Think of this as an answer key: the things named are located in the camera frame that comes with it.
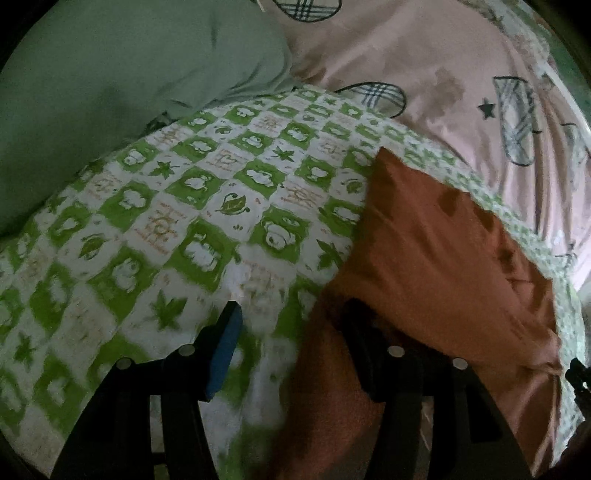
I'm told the green checkered printed blanket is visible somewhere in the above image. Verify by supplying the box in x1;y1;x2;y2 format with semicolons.
0;85;586;478

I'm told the pale green pillow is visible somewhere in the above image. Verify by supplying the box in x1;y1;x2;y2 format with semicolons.
0;0;296;241

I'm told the orange small garment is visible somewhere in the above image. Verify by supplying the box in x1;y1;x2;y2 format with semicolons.
270;147;565;480

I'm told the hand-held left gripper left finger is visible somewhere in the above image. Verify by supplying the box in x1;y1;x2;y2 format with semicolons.
50;301;244;480

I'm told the pink plaid-print bed sheet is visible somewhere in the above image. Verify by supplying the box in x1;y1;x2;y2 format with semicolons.
259;0;591;296

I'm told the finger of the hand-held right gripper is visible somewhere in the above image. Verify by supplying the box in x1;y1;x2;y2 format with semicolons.
566;357;591;401

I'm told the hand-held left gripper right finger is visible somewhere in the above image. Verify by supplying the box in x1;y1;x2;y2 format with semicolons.
341;299;532;480

